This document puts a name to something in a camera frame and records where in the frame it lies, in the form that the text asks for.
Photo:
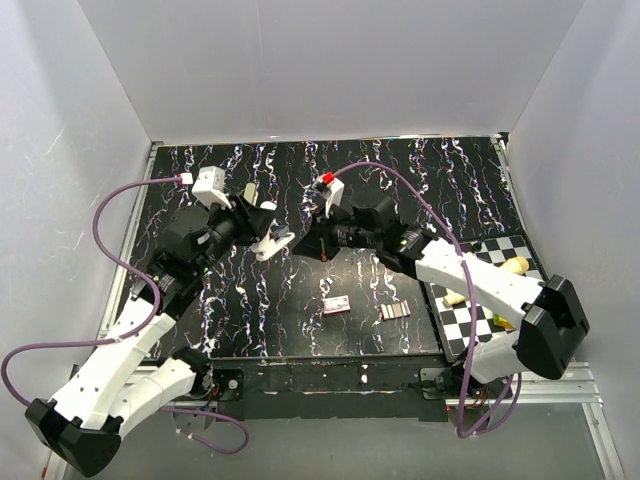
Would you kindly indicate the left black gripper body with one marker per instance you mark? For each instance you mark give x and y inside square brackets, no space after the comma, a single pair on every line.
[246,230]

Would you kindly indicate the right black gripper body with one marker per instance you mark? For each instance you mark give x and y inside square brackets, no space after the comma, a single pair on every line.
[332,234]

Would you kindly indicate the white black stapler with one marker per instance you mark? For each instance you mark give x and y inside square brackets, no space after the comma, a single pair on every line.
[272,242]

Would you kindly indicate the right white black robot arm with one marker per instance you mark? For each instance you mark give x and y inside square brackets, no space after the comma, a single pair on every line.
[548,318]

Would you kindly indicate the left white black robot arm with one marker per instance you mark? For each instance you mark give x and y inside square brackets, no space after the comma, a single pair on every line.
[86,420]

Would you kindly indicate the red white staple box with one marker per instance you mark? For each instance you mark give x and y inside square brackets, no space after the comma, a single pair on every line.
[336,305]

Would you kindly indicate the silver staple strips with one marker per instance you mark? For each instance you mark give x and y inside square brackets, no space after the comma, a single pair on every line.
[394,311]

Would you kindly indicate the black white checkered board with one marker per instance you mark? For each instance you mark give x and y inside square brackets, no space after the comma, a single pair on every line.
[470,320]

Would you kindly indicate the wooden peg doll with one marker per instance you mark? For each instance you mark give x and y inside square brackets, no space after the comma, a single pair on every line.
[517,265]

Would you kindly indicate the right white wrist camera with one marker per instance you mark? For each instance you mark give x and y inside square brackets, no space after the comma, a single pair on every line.
[330,188]

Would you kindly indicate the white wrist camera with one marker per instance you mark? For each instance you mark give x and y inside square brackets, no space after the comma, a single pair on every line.
[330,188]
[208,188]

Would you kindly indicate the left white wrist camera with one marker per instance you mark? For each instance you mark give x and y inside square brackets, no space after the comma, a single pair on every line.
[208,188]

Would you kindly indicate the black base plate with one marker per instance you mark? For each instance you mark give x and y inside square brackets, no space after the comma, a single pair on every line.
[342,387]

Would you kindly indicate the aluminium mounting rail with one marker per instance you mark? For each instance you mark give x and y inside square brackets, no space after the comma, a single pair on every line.
[577,386]

